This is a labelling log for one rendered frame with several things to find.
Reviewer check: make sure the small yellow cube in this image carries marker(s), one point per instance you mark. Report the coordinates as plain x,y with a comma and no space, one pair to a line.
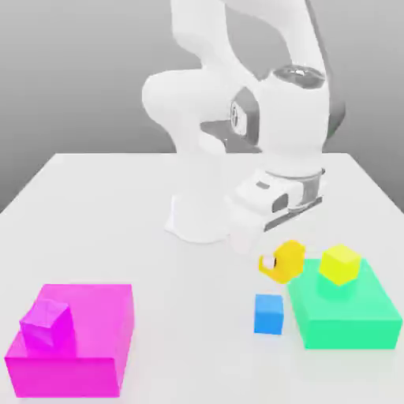
339,265

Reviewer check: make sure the small magenta cube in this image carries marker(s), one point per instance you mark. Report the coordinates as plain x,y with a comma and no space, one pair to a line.
50,328

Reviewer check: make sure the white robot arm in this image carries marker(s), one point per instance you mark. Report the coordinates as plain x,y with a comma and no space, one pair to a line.
284,126

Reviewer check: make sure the large green box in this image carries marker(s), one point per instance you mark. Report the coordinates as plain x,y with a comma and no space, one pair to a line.
347,318

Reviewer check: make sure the small blue cube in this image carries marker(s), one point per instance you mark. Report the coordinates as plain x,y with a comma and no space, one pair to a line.
268,314

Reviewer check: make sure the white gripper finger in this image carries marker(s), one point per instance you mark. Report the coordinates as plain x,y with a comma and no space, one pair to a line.
268,262

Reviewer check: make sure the large magenta box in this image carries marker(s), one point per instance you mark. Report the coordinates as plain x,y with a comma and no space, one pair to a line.
94,341

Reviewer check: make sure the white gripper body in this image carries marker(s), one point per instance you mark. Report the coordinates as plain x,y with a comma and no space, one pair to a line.
244,227

